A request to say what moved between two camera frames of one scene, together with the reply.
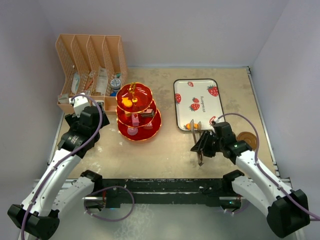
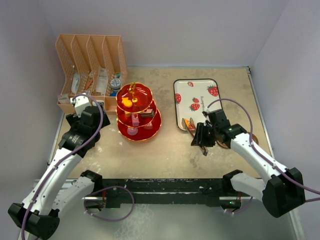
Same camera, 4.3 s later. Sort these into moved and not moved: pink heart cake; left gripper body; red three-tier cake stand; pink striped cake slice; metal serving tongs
Moved: metal serving tongs
Not moved: pink heart cake; pink striped cake slice; red three-tier cake stand; left gripper body
